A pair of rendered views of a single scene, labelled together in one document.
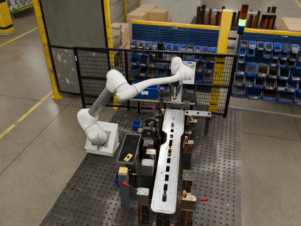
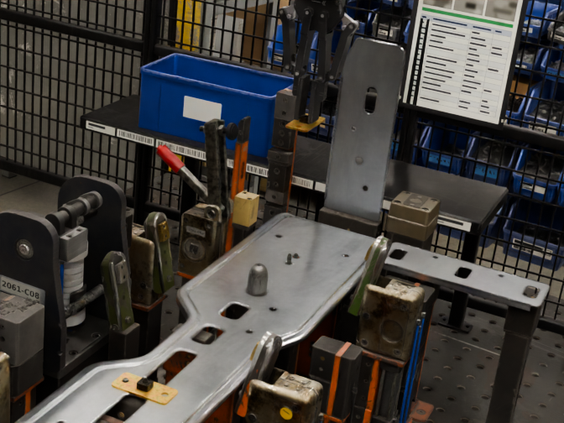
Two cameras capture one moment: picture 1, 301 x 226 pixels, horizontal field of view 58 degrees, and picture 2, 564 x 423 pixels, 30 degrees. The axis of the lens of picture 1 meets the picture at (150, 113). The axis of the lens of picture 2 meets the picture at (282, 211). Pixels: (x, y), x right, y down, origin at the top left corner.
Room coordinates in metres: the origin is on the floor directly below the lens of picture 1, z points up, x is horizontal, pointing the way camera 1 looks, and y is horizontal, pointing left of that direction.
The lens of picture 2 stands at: (0.84, -0.62, 1.78)
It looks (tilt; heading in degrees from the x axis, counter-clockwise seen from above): 23 degrees down; 14
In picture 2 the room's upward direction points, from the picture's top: 7 degrees clockwise
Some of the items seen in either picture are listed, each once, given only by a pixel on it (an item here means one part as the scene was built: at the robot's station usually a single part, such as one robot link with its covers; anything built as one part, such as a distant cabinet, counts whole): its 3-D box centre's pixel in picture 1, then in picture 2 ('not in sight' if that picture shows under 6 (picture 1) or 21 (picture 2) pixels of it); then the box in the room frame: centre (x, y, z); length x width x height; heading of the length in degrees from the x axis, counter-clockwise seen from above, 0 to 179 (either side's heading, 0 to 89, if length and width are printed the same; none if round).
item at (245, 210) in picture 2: (162, 123); (237, 286); (2.50, -0.13, 0.88); 0.04 x 0.04 x 0.36; 82
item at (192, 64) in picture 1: (186, 72); (462, 44); (2.94, -0.42, 1.30); 0.23 x 0.02 x 0.31; 82
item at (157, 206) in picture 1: (170, 149); (141, 400); (1.92, -0.19, 1.00); 1.38 x 0.22 x 0.02; 172
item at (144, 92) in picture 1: (145, 89); (218, 103); (2.88, 0.06, 1.10); 0.30 x 0.17 x 0.13; 85
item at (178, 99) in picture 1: (176, 93); (362, 131); (2.66, -0.30, 1.17); 0.12 x 0.01 x 0.34; 82
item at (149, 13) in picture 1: (151, 31); not in sight; (6.99, -0.01, 0.52); 1.20 x 0.80 x 1.05; 162
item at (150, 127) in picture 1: (149, 143); (59, 347); (2.07, 0.00, 0.94); 0.18 x 0.13 x 0.49; 172
